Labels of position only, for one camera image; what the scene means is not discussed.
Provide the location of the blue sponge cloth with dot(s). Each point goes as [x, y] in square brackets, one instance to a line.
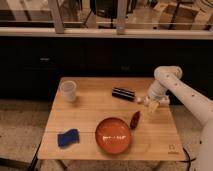
[67, 138]

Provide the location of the wooden folding table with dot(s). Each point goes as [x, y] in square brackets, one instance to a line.
[155, 137]

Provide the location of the clear plastic cup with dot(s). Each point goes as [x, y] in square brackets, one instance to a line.
[68, 90]

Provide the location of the dark red chili pepper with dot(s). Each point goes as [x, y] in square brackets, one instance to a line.
[134, 120]

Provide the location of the small bottle with pink cap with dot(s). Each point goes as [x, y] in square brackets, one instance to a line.
[142, 100]

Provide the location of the black cylindrical case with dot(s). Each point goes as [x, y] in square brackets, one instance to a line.
[123, 94]

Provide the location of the orange round plate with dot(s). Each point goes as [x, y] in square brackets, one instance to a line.
[113, 135]

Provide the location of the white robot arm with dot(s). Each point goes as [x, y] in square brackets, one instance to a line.
[168, 78]

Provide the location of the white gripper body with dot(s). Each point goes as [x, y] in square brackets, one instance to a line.
[152, 107]

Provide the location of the cardboard box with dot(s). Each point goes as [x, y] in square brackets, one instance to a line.
[175, 17]

